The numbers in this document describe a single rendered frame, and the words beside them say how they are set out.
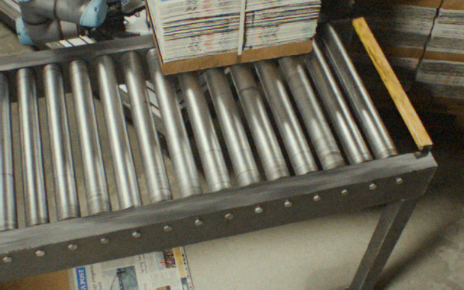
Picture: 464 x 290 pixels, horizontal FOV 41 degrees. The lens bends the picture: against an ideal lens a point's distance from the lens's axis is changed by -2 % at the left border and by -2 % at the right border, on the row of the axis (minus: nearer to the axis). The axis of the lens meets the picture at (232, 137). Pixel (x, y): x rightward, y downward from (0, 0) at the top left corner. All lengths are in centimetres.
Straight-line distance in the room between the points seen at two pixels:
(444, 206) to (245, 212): 121
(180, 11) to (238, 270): 102
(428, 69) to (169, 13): 121
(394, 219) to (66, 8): 94
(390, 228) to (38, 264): 85
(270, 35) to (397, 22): 75
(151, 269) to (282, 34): 96
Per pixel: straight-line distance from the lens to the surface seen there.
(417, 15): 219
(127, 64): 159
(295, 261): 218
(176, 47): 149
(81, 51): 163
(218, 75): 155
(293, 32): 155
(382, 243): 172
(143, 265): 215
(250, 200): 133
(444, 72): 240
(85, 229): 132
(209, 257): 216
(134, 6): 175
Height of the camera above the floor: 193
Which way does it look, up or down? 52 degrees down
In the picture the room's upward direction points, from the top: 4 degrees clockwise
